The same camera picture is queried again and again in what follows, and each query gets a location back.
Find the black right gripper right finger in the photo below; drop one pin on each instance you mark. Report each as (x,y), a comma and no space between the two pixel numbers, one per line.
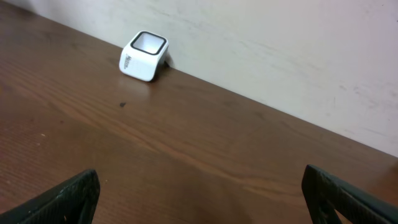
(327,196)

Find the white barcode scanner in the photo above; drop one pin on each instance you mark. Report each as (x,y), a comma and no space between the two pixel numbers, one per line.
(143,55)

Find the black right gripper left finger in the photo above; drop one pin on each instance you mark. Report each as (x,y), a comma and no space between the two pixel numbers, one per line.
(72,201)

